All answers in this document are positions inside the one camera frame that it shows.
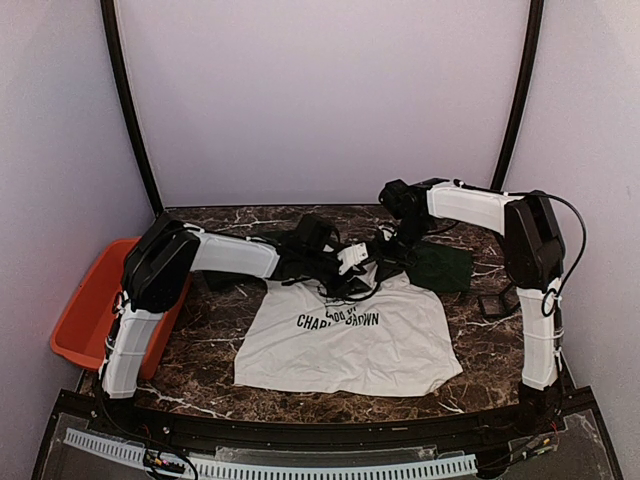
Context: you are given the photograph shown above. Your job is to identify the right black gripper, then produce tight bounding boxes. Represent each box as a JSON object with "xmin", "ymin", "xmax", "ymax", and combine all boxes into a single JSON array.
[{"xmin": 372, "ymin": 215, "xmax": 433, "ymax": 281}]

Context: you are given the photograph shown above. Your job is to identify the white green Charlie Brown shirt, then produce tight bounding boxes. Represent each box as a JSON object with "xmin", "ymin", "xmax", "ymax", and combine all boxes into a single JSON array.
[{"xmin": 204, "ymin": 229, "xmax": 474, "ymax": 399}]

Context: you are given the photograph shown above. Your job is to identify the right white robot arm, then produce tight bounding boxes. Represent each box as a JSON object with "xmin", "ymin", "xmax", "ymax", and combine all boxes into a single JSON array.
[{"xmin": 377, "ymin": 178, "xmax": 574, "ymax": 391}]

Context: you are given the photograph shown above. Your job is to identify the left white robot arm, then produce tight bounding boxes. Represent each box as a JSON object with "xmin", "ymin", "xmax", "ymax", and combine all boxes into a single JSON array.
[{"xmin": 98, "ymin": 214, "xmax": 370, "ymax": 436}]

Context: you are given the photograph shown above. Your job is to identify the black brooch stand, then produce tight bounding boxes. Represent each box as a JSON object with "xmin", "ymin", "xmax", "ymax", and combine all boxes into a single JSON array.
[{"xmin": 477, "ymin": 283, "xmax": 520, "ymax": 320}]

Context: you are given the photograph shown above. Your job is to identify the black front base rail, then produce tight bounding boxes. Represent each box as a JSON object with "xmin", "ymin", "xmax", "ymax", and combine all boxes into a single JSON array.
[{"xmin": 59, "ymin": 384, "xmax": 596, "ymax": 456}]

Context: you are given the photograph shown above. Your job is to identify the white slotted cable duct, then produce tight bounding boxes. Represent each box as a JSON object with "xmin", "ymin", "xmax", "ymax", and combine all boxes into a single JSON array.
[{"xmin": 63, "ymin": 427, "xmax": 478, "ymax": 479}]

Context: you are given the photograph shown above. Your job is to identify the right black frame post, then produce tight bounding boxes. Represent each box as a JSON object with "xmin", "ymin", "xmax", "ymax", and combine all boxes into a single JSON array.
[{"xmin": 490, "ymin": 0, "xmax": 545, "ymax": 190}]

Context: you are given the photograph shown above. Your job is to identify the black frame post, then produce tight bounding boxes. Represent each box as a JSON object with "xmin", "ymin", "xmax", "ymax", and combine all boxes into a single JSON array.
[
  {"xmin": 490, "ymin": 0, "xmax": 545, "ymax": 190},
  {"xmin": 100, "ymin": 0, "xmax": 164, "ymax": 217}
]

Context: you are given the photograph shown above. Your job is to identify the left black frame post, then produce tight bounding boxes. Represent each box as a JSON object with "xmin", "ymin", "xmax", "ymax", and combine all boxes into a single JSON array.
[{"xmin": 100, "ymin": 0, "xmax": 164, "ymax": 217}]

